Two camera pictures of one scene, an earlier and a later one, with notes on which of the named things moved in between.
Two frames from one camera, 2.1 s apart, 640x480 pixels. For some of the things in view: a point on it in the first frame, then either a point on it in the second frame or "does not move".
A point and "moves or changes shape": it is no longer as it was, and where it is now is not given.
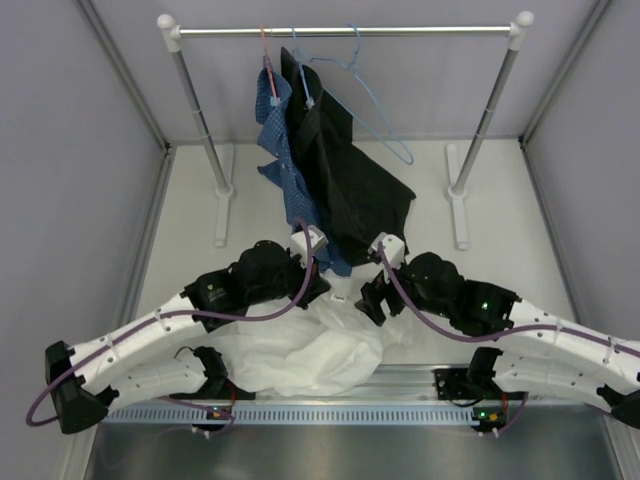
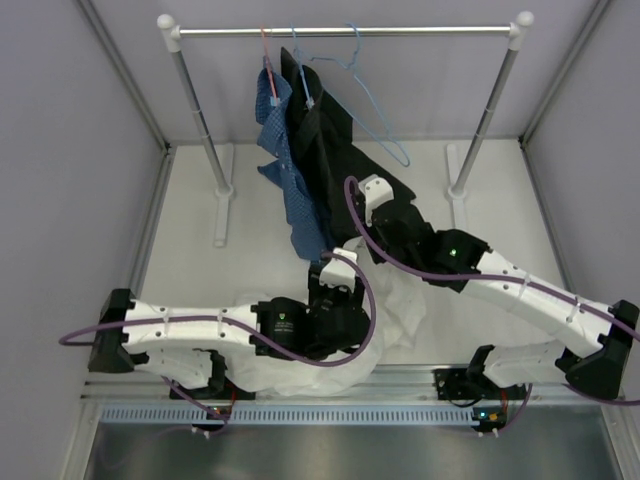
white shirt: x=315 y=348 moves or changes shape
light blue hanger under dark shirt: x=310 y=103 does not move
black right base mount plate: x=452 y=384 does not move
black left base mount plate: x=240 y=394 does not move
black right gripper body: x=410 y=287 → x=412 y=258
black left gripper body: x=291 y=282 → x=324 y=297
